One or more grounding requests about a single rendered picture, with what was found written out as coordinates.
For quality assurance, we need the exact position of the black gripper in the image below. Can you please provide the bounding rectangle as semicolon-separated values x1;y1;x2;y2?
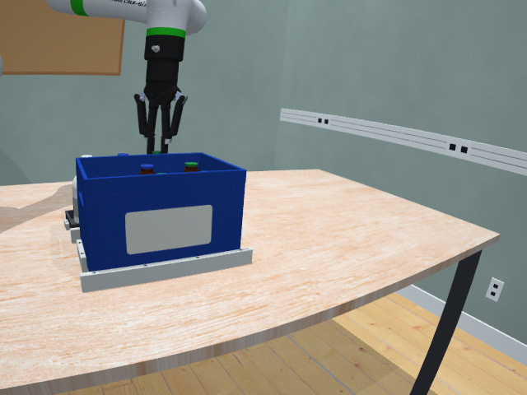
134;60;188;155

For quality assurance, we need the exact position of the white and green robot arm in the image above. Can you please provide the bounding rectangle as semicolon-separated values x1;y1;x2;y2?
45;0;207;62

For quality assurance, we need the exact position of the blue crate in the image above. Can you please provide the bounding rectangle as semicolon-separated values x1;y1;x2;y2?
77;152;247;272

